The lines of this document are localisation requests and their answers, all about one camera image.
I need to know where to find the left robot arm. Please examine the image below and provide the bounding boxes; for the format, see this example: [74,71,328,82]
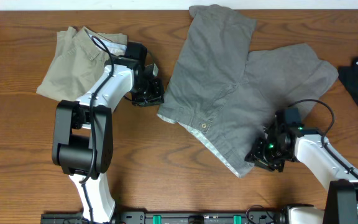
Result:
[52,57,163,223]

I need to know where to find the grey shorts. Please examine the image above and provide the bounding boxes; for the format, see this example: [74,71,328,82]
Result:
[157,5,338,178]

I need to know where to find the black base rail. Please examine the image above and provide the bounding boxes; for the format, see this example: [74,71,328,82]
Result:
[40,210,353,224]

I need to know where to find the folded khaki shorts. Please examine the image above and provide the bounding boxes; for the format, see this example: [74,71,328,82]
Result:
[37,27,128,101]

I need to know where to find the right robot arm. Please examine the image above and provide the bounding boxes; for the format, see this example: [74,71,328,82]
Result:
[245,122,358,223]

